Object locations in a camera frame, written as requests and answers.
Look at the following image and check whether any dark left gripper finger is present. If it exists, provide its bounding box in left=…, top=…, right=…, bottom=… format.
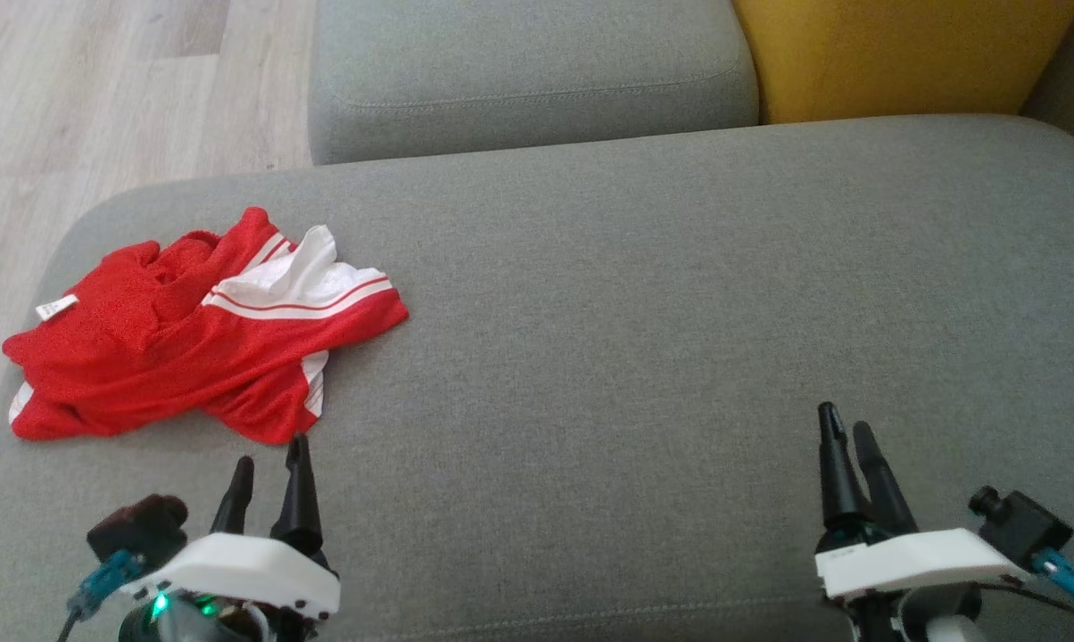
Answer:
left=210, top=456, right=256, bottom=538
left=270, top=433, right=326, bottom=554

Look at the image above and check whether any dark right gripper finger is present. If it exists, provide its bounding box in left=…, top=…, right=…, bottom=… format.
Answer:
left=818, top=401, right=872, bottom=534
left=853, top=421, right=921, bottom=537

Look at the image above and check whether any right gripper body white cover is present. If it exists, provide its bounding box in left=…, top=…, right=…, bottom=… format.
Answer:
left=814, top=526, right=1031, bottom=642

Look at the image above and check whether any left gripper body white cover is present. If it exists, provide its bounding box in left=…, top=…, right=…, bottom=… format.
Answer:
left=120, top=531, right=341, bottom=622

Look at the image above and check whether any red shirt with striped sleeves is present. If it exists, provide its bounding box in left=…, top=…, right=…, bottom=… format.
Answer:
left=36, top=207, right=409, bottom=358

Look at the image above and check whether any large grey sofa ottoman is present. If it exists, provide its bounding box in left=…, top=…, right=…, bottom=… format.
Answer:
left=0, top=114, right=1074, bottom=642

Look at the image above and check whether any yellow sofa backrest cushion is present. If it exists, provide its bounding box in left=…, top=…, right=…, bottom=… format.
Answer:
left=731, top=0, right=1074, bottom=125

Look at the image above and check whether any grey sofa seat cushion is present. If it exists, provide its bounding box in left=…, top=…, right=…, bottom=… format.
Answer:
left=308, top=0, right=761, bottom=167

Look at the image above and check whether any blue camera cable plug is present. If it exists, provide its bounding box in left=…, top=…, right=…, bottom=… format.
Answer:
left=55, top=550, right=145, bottom=642
left=1032, top=548, right=1074, bottom=625

